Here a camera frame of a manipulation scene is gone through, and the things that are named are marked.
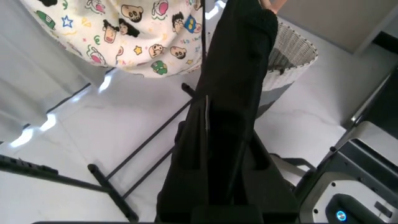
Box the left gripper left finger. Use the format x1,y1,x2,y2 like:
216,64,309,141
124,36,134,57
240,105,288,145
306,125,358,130
155,96,209,222

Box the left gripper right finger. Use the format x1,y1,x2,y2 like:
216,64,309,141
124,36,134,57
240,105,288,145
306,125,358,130
242,132,299,222

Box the black garment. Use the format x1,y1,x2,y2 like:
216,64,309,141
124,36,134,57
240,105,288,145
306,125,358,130
198,0,279,206

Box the cream printed garment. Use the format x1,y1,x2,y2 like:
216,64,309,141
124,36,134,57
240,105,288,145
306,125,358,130
20,0,205,78

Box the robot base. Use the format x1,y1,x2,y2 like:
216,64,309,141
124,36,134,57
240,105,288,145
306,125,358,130
294,65,398,223

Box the black clothes rack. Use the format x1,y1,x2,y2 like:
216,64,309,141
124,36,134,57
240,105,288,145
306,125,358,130
0,0,208,222

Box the white curtain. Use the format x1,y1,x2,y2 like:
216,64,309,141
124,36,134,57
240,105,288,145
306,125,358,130
0,0,108,144

